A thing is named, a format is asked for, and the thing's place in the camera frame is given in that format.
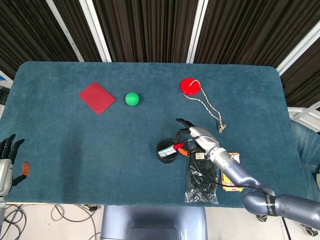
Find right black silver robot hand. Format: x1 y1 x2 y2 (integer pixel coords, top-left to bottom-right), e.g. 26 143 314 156
175 118 221 159

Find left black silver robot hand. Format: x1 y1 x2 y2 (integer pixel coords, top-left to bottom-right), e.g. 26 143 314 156
0 133 30 197

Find red blue marker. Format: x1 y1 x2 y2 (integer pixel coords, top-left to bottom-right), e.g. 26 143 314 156
157 142 184 155

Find black round cup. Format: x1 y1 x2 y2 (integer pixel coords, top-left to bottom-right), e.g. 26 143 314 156
156 137 180 165

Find plastic bag of black items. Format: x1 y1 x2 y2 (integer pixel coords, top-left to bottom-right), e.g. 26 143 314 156
184 147 220 205

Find yellow orange printed box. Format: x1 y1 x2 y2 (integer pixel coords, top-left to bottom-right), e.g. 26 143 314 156
219 152 244 193

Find red round disc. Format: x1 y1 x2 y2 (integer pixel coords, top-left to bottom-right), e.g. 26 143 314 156
179 77 202 96

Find teal table cloth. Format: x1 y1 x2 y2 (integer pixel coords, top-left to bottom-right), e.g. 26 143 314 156
3 61 303 216

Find green ball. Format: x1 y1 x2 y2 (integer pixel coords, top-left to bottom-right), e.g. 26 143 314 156
124 92 140 107

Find blue grey robot torso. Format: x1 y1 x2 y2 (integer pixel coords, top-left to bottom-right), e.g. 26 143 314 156
99 204 209 240

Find blue denim fabric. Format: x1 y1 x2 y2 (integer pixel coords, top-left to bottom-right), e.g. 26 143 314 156
290 119 320 201

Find red rectangular card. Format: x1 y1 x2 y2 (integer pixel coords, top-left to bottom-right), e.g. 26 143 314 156
78 81 117 116

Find beige braided rope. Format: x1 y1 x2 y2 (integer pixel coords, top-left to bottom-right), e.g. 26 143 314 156
183 79 228 135

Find black floor cables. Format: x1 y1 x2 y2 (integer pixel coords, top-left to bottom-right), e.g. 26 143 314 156
0 203 28 240

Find black cable on right hand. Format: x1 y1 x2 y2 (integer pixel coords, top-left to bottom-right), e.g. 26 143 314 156
185 137 267 195

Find grey floor cable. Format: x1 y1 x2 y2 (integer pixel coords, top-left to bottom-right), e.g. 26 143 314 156
50 204 101 240

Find aluminium profile frame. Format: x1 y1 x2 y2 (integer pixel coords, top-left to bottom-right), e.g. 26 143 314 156
286 101 320 131

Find white frame beam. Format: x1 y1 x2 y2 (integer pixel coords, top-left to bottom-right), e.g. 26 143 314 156
185 0 210 64
45 0 85 63
79 0 112 63
275 20 320 76

